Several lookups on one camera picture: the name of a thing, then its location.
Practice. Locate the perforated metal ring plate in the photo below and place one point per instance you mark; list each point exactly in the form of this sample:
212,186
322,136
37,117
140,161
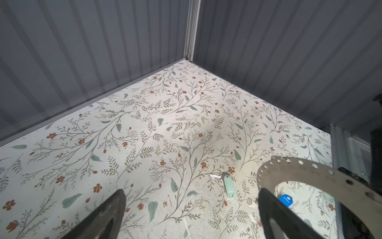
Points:
364,202

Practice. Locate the blue key tag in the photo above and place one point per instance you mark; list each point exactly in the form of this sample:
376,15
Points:
287,200

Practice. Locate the aluminium frame corner post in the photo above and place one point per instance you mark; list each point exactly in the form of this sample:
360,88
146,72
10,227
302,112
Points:
191,29

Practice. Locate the mint green key tag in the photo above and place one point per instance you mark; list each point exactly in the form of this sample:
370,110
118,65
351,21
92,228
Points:
229,186

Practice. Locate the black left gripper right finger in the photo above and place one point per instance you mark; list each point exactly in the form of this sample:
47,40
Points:
279,222

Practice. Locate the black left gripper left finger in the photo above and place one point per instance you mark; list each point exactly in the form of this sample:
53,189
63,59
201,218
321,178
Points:
104,222

